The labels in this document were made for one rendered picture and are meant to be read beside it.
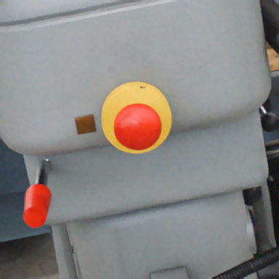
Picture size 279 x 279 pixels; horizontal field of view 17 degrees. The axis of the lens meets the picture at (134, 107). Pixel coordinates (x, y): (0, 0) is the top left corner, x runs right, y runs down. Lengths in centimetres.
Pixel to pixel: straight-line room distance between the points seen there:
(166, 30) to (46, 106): 12
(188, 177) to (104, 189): 9
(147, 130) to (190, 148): 17
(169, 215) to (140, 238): 4
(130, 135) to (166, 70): 7
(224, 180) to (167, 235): 10
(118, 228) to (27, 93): 23
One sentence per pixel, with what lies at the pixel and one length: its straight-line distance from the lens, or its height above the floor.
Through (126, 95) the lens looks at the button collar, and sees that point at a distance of 79.
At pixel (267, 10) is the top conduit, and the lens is 93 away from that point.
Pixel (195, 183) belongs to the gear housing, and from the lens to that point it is 94.
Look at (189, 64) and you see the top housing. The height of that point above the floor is 179.
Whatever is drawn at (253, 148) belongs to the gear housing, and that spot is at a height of 168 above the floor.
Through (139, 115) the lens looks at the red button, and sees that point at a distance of 77.
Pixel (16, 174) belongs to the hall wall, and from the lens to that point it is 552.
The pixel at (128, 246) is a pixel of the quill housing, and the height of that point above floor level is 158.
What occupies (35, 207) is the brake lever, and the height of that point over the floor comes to 171.
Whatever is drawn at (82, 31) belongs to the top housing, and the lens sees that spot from 80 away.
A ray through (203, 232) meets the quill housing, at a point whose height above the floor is 158.
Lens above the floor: 198
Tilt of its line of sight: 15 degrees down
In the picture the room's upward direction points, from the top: 11 degrees counter-clockwise
